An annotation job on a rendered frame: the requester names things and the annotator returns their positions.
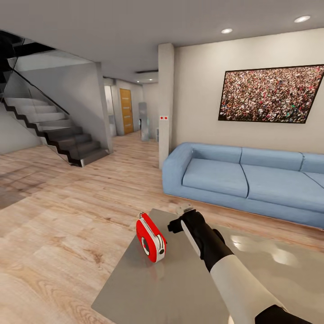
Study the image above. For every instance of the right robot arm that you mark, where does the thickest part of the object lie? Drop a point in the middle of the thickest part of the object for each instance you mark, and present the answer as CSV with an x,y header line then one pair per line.
x,y
246,299

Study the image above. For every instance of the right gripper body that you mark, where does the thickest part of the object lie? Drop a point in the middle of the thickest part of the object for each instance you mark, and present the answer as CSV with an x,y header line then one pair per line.
x,y
176,225

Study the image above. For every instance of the coffee table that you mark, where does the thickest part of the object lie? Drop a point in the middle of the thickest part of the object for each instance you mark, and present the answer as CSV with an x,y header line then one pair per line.
x,y
179,289

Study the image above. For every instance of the stairs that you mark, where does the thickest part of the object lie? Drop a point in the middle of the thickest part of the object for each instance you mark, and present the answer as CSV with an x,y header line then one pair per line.
x,y
34,110

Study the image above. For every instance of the radio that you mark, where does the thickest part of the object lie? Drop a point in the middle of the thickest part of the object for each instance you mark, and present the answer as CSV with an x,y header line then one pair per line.
x,y
153,242

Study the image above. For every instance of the door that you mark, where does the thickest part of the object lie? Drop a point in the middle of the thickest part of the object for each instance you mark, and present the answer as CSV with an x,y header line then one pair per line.
x,y
126,111

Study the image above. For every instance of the sofa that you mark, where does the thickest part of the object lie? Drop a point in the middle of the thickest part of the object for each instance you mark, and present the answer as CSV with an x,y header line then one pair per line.
x,y
282,185

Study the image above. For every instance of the picture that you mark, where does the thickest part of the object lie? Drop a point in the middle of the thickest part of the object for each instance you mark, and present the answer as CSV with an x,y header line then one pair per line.
x,y
278,94

